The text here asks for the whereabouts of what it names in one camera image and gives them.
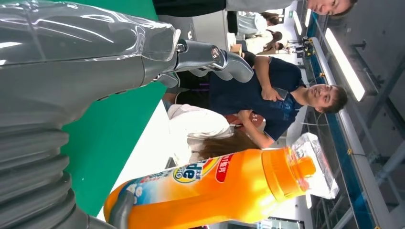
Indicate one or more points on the standing person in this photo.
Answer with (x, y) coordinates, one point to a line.
(253, 4)

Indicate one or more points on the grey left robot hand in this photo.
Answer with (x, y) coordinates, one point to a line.
(79, 57)

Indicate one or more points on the long ceiling light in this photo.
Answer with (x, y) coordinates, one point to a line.
(345, 63)

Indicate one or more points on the seated person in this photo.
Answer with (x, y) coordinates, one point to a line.
(196, 123)

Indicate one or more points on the background person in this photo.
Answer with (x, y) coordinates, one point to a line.
(265, 41)
(253, 22)

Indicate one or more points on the red printed item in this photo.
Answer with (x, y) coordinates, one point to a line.
(253, 118)

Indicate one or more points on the person in shorts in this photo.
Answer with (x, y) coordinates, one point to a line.
(253, 94)

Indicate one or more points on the orange detergent bottle clear cap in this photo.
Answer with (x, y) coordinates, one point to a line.
(221, 196)

